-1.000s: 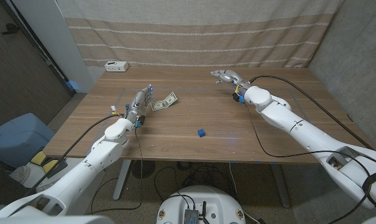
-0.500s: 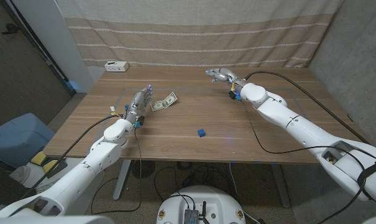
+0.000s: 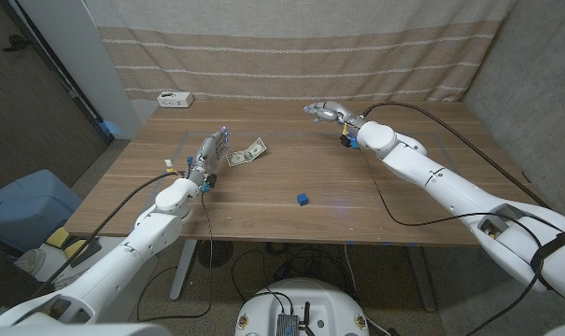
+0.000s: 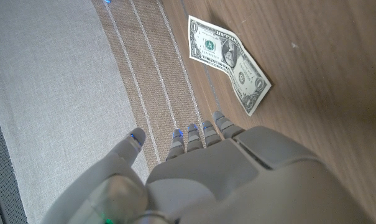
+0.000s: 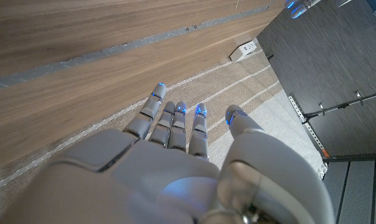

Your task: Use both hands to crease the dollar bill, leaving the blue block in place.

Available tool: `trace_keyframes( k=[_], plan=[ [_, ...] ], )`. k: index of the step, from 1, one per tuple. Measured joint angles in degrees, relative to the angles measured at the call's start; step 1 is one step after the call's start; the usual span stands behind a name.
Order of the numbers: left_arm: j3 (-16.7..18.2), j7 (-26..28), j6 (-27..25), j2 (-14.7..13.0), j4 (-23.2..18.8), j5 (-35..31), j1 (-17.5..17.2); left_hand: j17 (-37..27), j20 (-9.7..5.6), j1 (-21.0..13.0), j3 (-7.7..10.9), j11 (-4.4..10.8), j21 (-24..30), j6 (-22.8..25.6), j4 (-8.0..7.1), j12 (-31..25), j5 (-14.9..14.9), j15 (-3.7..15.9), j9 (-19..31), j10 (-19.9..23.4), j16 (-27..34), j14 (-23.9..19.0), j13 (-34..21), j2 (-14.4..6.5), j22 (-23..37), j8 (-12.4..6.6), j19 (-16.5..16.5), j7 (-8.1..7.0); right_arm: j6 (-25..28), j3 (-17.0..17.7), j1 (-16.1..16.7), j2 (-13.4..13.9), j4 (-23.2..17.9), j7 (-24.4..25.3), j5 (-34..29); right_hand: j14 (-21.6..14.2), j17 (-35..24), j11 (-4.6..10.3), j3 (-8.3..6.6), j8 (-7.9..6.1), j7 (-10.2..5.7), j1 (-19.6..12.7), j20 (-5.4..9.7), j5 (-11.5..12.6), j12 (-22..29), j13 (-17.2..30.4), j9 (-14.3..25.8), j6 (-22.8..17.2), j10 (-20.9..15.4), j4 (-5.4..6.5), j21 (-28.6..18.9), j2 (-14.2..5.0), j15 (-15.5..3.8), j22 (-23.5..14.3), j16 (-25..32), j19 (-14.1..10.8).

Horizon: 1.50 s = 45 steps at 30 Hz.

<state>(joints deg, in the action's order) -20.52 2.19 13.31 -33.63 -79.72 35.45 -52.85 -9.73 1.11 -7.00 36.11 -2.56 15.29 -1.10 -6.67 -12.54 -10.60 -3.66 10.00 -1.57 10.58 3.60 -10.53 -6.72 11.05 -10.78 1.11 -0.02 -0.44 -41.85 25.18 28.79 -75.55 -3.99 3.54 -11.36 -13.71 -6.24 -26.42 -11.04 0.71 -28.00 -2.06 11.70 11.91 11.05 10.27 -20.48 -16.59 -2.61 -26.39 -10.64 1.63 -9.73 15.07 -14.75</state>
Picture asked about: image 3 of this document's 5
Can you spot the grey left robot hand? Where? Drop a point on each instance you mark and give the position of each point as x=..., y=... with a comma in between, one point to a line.
x=209, y=154

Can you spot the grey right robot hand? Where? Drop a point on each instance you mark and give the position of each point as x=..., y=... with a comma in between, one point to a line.
x=333, y=112

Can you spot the one dollar bill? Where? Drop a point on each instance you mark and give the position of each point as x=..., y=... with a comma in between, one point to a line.
x=247, y=153

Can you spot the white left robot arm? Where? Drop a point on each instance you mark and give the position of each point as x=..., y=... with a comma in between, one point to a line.
x=123, y=261

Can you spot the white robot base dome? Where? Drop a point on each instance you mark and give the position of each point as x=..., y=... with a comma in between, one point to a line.
x=319, y=303

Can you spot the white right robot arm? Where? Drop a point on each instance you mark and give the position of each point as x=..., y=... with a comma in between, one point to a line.
x=450, y=182

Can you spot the small blue block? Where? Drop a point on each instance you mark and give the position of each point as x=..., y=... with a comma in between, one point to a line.
x=302, y=200

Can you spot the white power strip box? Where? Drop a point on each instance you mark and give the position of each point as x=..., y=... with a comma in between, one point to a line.
x=174, y=99

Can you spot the beige striped curtain backdrop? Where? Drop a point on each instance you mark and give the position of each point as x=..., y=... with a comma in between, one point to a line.
x=286, y=46

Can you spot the round black floor fan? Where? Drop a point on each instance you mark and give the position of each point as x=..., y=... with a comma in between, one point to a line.
x=215, y=254

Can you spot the white table leg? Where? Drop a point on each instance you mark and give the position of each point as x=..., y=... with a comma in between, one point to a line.
x=185, y=266

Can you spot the yellow black foot pedal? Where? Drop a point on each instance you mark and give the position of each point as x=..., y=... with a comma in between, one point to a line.
x=58, y=237

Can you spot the black antenna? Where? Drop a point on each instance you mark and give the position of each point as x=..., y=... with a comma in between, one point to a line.
x=306, y=312

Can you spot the grey electronics box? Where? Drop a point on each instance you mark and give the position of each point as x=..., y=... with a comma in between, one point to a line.
x=286, y=325

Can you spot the grey table leg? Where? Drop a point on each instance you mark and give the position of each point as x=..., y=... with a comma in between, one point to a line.
x=422, y=280

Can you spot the blue plastic bin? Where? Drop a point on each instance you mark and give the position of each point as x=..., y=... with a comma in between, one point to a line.
x=25, y=210

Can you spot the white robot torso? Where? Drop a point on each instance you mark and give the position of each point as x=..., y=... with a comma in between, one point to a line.
x=76, y=330

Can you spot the person's black trouser leg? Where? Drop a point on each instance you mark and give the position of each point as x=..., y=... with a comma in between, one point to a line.
x=2, y=275

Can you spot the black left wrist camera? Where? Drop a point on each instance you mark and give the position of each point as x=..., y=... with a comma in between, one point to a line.
x=211, y=180

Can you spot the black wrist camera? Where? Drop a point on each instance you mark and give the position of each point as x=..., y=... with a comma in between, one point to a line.
x=211, y=180
x=346, y=141

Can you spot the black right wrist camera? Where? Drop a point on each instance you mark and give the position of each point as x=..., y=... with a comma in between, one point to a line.
x=346, y=141

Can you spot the white wall panel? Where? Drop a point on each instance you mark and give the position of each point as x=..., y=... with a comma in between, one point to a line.
x=76, y=56

